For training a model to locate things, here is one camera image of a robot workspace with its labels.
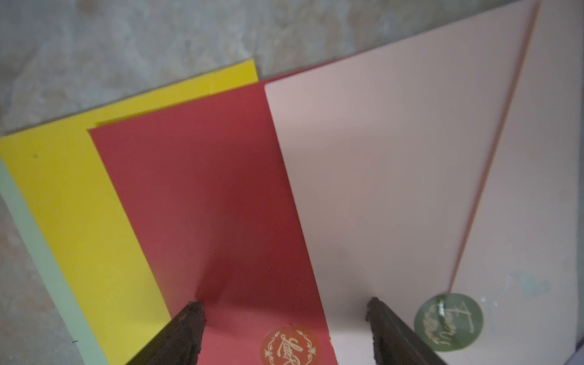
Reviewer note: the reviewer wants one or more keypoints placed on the pink envelope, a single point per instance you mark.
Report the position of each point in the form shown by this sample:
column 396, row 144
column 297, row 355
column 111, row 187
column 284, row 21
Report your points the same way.
column 440, row 175

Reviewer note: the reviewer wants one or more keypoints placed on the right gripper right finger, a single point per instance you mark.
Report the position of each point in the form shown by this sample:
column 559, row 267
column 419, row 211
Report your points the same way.
column 394, row 342

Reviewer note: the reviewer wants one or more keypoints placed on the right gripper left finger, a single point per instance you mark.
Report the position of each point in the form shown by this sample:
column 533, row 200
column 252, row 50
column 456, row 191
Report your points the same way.
column 179, row 342

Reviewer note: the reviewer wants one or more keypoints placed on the yellow envelope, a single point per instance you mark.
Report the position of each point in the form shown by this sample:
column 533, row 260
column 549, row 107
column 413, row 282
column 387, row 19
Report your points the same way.
column 72, row 199

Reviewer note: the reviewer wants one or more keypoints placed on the red envelope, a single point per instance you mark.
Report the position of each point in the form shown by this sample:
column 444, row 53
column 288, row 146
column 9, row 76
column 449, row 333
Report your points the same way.
column 206, row 192

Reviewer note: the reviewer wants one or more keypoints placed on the light green envelope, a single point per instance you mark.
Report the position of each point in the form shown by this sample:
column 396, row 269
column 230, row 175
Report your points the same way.
column 50, row 273

